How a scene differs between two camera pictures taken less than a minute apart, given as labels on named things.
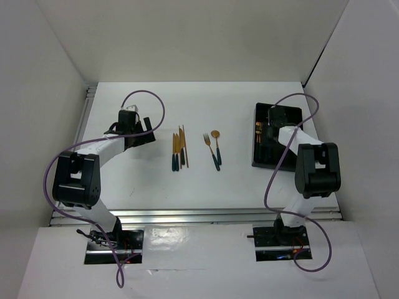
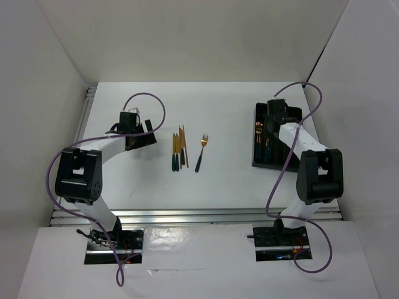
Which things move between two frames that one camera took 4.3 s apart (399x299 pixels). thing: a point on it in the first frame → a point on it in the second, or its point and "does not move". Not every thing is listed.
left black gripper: [143, 139] does not move
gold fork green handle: [258, 131] does not move
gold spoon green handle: [216, 133] → [267, 142]
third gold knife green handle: [182, 143] does not move
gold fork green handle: [207, 140] → [204, 142]
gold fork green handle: [259, 126] does not move
